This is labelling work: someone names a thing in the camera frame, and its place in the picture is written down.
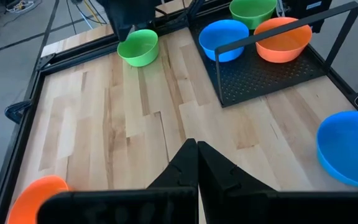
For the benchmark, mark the black aluminium table frame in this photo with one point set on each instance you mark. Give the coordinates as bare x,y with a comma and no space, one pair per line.
33,93

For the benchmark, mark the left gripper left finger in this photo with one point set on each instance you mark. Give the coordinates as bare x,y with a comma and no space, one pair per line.
179,174

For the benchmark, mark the green plastic mini bowl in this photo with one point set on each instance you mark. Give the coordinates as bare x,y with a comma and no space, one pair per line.
140,51
252,14

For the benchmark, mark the blue plastic mini bowl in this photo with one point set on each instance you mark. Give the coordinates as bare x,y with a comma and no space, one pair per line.
219,34
350,149

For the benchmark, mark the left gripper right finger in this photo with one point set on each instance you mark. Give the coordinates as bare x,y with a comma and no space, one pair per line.
219,186

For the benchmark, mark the orange plastic mini bowl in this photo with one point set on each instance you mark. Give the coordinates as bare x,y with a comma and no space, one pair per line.
278,49
26,205

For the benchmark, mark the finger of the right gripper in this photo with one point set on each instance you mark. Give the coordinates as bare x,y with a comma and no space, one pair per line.
124,34

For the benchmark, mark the black table clamp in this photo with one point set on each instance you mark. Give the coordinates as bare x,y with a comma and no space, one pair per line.
15,112

